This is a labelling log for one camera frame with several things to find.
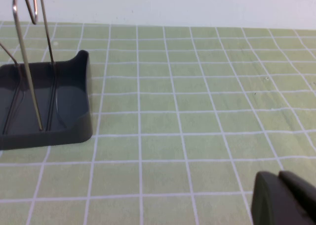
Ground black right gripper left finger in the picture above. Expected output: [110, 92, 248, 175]
[250, 171, 307, 225]

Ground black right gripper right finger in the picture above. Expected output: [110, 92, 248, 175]
[278, 170, 316, 225]

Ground green checkered tablecloth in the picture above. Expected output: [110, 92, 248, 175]
[0, 21, 316, 225]

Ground dark grey wire lid rack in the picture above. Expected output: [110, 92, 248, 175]
[0, 0, 93, 151]

